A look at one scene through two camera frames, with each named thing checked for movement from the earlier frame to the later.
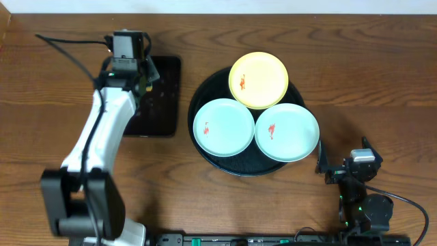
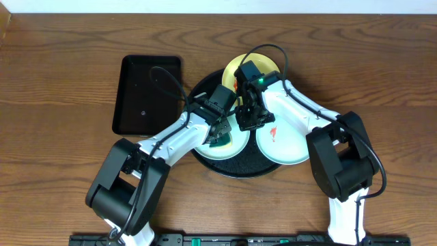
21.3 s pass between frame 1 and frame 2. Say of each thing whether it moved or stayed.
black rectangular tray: stayed
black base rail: stayed
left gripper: moved
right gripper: moved
